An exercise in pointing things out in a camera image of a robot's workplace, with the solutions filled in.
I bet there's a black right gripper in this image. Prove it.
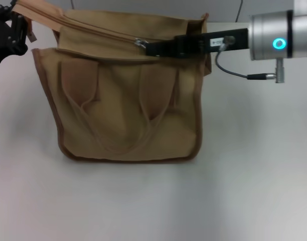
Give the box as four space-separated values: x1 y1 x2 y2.
143 28 250 60

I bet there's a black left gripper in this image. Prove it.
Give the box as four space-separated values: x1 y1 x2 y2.
0 0 28 73

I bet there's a silver metal zipper pull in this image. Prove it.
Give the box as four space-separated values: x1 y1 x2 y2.
133 37 148 49

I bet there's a khaki canvas food bag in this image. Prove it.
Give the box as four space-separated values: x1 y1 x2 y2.
12 0 215 166

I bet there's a right gripper connector cable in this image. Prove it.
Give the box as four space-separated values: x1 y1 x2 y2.
214 36 287 85

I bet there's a thin dark hanging cable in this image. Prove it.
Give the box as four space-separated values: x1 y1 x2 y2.
234 0 244 23

